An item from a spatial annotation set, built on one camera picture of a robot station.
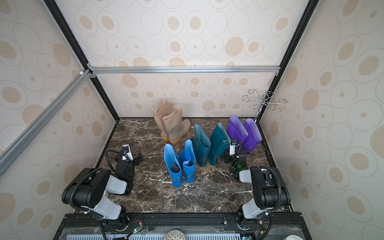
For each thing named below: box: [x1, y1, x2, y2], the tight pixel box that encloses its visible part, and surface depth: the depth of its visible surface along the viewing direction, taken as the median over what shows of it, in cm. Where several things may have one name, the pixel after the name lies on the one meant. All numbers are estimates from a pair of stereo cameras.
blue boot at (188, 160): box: [181, 139, 196, 185], surface depth 71 cm
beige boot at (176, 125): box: [162, 105, 191, 145], surface depth 93 cm
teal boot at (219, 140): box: [208, 122, 231, 167], surface depth 82 cm
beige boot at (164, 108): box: [152, 99, 175, 141], surface depth 92 cm
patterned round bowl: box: [162, 229, 187, 240], surface depth 69 cm
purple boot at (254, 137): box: [243, 118, 263, 152], surface depth 81 cm
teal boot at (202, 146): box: [193, 124, 211, 167], surface depth 78 cm
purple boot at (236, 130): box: [227, 115, 249, 145], surface depth 83 cm
